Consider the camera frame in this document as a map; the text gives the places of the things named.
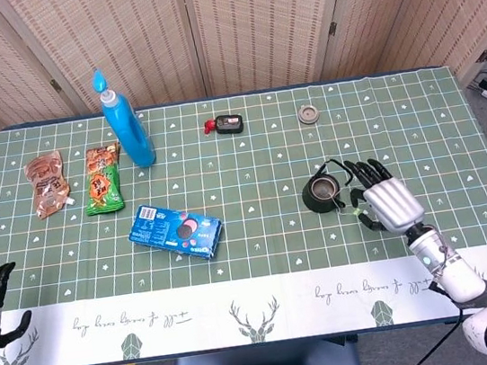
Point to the blue detergent bottle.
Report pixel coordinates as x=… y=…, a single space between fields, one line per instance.
x=130 y=135

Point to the green snack packet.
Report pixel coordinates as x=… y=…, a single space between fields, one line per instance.
x=101 y=179

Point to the brown spout pouch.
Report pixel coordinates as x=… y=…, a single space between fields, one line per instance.
x=47 y=183

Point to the black and red small device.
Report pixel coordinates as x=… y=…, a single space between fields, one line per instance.
x=228 y=124

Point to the grey round teapot lid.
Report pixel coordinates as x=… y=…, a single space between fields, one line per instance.
x=308 y=114

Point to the green grid tablecloth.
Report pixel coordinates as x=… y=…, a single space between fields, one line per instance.
x=247 y=173

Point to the blue cookie box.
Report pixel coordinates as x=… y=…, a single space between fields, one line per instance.
x=173 y=231

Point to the woven folding screen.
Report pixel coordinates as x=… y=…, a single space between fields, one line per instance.
x=248 y=23

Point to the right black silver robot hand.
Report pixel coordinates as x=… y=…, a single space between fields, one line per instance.
x=394 y=206

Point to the black cast iron teapot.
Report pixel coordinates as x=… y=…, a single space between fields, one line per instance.
x=315 y=205

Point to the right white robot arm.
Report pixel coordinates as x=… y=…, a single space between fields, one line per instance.
x=461 y=279

